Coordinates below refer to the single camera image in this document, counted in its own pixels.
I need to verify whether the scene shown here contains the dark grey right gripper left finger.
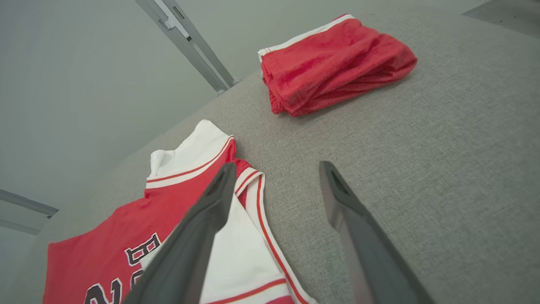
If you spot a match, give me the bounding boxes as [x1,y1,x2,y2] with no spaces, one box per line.
[122,163,238,304]

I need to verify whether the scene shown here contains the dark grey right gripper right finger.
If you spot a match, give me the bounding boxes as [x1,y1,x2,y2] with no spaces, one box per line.
[319,160,435,304]

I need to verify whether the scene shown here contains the red and white basketball jersey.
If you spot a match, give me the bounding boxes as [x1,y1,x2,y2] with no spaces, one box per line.
[42,119,319,304]

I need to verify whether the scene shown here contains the red shorts with white stripes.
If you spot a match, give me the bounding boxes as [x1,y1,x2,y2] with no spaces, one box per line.
[257,14,418,117]

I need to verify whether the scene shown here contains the grey fabric sofa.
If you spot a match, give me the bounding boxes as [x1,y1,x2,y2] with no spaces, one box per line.
[0,0,540,304]

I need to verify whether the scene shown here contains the grey metal partition post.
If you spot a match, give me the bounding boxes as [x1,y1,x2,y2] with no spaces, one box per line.
[135,0,241,94]

